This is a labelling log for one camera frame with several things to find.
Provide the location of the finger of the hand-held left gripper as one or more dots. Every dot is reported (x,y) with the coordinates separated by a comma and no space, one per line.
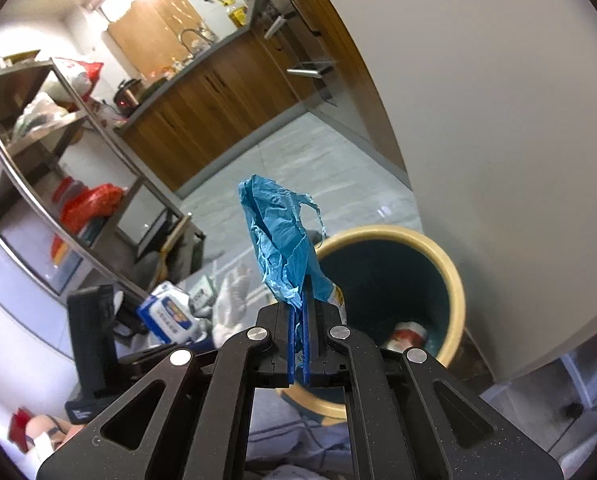
(143,357)

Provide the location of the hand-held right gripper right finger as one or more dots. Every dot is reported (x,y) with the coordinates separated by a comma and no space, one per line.
(307,345)

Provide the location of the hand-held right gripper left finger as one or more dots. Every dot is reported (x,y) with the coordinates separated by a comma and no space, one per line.
(292,350)

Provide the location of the blue plastic bag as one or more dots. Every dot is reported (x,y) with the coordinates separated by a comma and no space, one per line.
(278,240)

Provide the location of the yellow-rimmed teal trash bin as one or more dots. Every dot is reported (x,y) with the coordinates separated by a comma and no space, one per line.
(443,280)

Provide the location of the white and blue tissue pack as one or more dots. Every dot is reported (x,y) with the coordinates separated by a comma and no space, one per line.
(171,312)

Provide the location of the white glove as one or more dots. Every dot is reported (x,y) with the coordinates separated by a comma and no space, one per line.
(233,300)

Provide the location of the green and white medicine box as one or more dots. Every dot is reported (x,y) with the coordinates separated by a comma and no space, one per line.
(204,292)

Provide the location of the grey checked cloth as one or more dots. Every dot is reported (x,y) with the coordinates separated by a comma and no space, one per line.
(298,440)

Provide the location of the red and white can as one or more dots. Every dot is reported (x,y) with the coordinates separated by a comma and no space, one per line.
(408,334)

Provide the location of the red plastic bag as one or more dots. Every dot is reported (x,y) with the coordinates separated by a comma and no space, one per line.
(91,205)

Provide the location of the steel shelf rack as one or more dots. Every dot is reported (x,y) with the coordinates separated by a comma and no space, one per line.
(43,150)

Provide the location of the dark rice cooker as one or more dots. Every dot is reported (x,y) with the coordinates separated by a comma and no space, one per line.
(128,94)

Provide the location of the wooden kitchen cabinets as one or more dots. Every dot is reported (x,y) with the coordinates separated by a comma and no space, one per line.
(213,105)

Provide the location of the red and white sack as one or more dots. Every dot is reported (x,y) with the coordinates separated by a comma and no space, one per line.
(81,77)

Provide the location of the built-in steel oven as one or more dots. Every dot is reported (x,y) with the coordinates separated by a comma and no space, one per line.
(298,40)

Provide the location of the kitchen faucet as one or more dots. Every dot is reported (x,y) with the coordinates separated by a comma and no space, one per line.
(194,40)

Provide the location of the yellow oil bottle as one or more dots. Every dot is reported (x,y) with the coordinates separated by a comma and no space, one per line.
(237,14)

